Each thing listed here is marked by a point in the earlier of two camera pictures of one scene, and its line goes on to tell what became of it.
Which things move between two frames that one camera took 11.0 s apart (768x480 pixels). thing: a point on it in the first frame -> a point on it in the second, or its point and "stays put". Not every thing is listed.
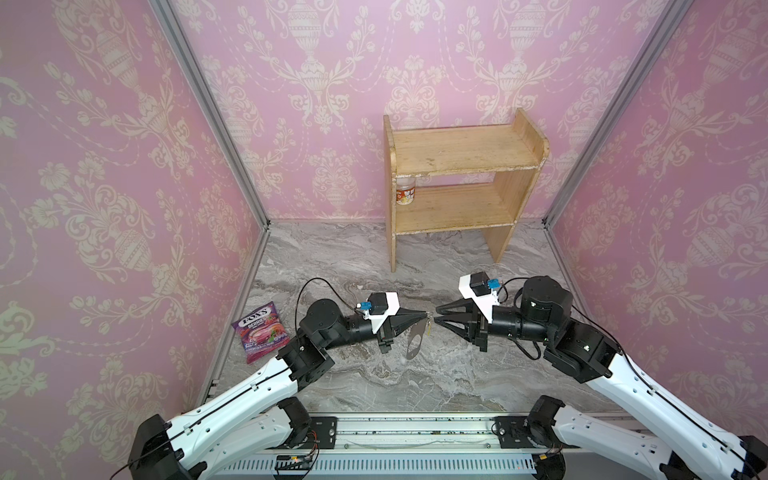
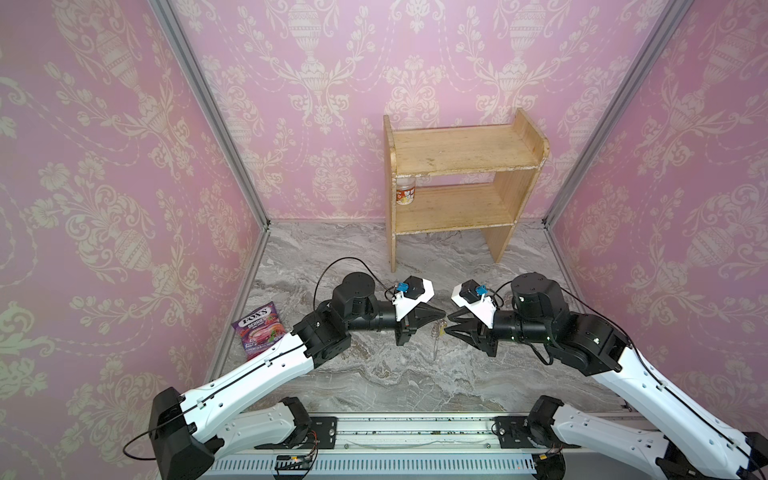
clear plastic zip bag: x=416 y=339 -> x=435 y=332
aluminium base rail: x=439 y=448 stays put
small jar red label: x=405 y=189 stays put
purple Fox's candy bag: x=261 y=332 stays put
